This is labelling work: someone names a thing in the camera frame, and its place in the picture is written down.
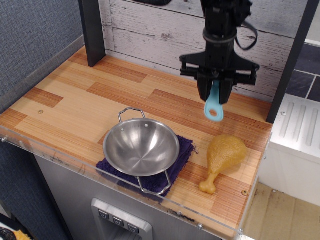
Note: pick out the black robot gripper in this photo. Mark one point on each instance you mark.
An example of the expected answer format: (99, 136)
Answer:
(218, 58)

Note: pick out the light blue dish brush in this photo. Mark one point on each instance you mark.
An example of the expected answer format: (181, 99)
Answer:
(213, 110)

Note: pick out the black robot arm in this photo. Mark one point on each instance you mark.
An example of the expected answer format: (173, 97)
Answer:
(222, 20)

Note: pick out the stainless steel pot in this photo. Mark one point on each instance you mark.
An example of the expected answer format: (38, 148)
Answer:
(142, 147)

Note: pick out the yellow toy chicken drumstick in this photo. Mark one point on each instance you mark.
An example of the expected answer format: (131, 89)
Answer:
(224, 151)

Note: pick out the white ribbed side unit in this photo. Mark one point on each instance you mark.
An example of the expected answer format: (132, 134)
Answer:
(291, 161)

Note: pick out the purple cloth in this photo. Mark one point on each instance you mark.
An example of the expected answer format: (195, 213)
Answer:
(156, 183)

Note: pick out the grey dispenser button panel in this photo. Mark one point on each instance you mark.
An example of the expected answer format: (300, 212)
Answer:
(115, 224)

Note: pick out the clear acrylic front guard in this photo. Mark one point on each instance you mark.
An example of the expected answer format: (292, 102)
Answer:
(74, 183)

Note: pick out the yellow toy bottom left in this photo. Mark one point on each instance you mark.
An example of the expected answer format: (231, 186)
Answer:
(19, 235)

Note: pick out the dark right upright post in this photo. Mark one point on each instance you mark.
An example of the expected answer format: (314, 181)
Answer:
(299, 41)

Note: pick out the dark upright post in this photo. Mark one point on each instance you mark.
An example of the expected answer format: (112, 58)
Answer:
(299, 41)
(92, 31)

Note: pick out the dark left upright post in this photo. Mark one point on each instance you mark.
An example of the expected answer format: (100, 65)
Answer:
(92, 31)

